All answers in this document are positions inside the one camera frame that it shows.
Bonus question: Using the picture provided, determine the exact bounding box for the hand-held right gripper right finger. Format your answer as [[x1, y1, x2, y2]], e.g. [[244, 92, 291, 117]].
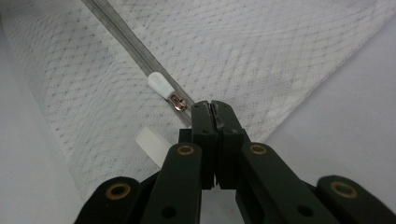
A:
[[210, 100, 252, 190]]

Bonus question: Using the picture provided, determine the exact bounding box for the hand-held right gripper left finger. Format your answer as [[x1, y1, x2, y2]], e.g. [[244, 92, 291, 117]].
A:
[[178, 100, 219, 190]]

